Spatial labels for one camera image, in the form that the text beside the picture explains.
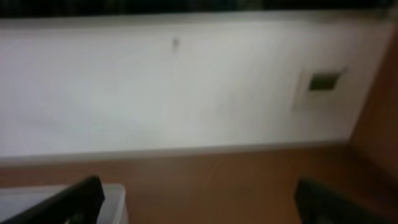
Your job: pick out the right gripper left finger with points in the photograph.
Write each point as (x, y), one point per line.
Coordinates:
(79, 203)

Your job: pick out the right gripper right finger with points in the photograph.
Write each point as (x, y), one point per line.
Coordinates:
(317, 204)

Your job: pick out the clear plastic container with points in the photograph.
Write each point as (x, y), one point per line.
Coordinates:
(17, 199)

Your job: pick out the white wall control panel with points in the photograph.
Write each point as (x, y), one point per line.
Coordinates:
(316, 87)

